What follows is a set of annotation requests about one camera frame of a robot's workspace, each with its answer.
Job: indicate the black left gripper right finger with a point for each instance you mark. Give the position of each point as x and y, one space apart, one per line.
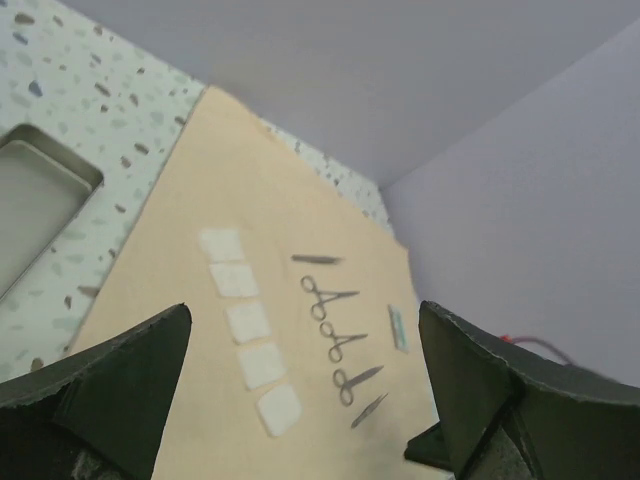
508 413

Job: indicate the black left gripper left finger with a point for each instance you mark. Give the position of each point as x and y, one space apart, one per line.
99 413

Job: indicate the white gauze pad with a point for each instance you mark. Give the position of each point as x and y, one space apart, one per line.
261 365
234 280
221 245
279 409
248 322

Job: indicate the steel tweezers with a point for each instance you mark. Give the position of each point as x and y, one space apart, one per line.
367 411

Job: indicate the teal blade packet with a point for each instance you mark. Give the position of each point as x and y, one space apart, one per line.
398 331

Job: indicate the small steel scissors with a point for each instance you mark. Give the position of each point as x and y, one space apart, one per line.
346 384

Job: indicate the steel hemostat forceps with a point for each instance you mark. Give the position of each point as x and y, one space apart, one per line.
335 351
322 297

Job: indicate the beige cloth mat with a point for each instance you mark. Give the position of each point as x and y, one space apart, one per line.
228 171

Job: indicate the metal tray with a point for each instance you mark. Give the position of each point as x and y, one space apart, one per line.
44 185

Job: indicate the steel scalpel handle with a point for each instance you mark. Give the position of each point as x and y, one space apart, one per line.
316 259

